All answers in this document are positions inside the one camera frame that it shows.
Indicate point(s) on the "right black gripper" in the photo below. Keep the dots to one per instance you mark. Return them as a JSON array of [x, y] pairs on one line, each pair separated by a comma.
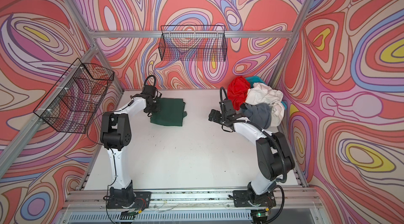
[[215, 119]]

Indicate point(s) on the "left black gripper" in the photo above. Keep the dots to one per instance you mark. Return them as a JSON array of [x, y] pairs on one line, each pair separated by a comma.
[[158, 107]]

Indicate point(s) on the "green t shirt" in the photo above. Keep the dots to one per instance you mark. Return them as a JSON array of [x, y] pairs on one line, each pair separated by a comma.
[[172, 112]]

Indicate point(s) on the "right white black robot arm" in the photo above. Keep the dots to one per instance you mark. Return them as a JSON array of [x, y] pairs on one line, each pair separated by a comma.
[[274, 156]]

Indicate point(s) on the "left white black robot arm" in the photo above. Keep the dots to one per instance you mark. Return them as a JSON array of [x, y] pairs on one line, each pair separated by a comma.
[[116, 135]]

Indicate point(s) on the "red t shirt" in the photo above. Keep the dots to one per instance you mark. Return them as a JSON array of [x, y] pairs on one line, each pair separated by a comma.
[[237, 91]]

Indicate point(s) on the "grey t shirt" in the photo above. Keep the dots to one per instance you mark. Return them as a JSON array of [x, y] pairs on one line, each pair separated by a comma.
[[259, 114]]

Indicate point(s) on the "white t shirt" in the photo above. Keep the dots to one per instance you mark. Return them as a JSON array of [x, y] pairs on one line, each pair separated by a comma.
[[277, 115]]

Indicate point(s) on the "black wire basket back wall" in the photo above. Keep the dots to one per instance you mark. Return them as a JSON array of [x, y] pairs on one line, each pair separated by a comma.
[[203, 47]]

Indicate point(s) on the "black wire basket wall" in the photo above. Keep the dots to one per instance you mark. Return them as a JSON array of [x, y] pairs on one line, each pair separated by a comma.
[[203, 47], [73, 103]]

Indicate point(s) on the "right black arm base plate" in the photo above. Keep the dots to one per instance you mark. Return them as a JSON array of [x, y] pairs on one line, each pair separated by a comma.
[[247, 198]]

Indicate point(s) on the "black wire basket left wall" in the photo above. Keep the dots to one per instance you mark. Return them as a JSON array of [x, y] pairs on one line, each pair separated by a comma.
[[73, 103]]

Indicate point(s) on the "aluminium frame back beam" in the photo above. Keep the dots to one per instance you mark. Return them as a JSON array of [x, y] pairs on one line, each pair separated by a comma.
[[157, 34]]

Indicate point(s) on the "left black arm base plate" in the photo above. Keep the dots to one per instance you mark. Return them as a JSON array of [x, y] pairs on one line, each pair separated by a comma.
[[139, 200]]

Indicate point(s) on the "aluminium front rail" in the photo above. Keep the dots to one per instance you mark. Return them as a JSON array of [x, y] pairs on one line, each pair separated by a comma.
[[195, 206]]

